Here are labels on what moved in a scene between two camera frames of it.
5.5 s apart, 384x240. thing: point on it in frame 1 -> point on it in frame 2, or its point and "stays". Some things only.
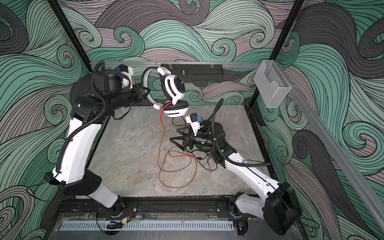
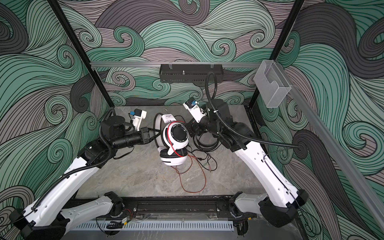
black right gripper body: (192, 141) -> (202, 127)
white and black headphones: (173, 88) -> (175, 139)
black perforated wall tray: (197, 73) stays
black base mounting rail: (155, 207) stays
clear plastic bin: (271, 84) stays
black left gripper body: (137, 94) -> (143, 137)
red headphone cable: (161, 183) -> (184, 156)
